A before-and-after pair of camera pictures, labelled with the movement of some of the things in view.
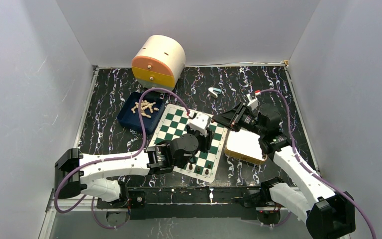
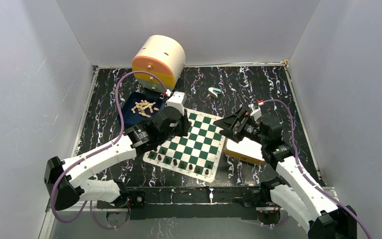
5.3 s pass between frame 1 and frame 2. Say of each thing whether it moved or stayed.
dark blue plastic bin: stayed
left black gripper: moved
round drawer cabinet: stayed
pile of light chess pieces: stayed
